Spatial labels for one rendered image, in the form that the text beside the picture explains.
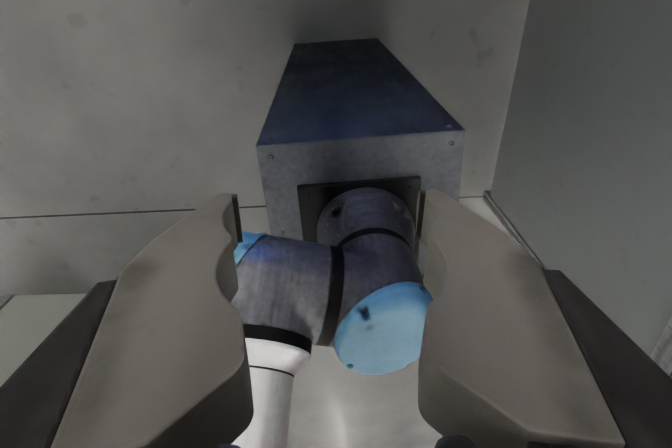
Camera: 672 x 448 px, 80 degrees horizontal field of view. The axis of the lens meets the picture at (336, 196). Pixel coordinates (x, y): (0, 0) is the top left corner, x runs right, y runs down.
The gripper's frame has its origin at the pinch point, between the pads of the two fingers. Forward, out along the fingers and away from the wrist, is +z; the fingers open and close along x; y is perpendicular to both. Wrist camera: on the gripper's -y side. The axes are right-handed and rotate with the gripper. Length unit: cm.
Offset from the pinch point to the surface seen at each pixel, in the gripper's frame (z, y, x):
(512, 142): 128, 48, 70
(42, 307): 134, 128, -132
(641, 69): 78, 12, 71
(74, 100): 143, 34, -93
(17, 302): 138, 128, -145
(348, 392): 143, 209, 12
